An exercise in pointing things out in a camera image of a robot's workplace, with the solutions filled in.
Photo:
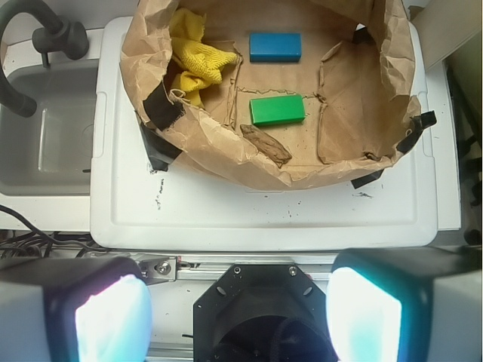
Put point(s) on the brown paper bag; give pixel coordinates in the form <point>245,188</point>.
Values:
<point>355,77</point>

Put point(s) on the blue block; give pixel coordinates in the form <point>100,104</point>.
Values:
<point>275,47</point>

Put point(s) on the dark grey faucet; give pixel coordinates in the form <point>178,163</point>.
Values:
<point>56,34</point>

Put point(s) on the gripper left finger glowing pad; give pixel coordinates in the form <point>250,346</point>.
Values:
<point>58,309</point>

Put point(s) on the green block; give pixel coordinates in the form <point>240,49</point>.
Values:
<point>271,111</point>

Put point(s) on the yellow cloth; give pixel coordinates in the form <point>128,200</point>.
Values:
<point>201,64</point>

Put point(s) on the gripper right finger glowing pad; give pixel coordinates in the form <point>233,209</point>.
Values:
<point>406,304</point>

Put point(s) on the brown wood piece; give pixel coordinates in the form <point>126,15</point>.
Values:
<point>266,144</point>

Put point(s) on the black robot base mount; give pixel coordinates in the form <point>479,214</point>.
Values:
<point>262,313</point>

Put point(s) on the grey sink basin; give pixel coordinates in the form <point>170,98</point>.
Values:
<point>49,153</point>

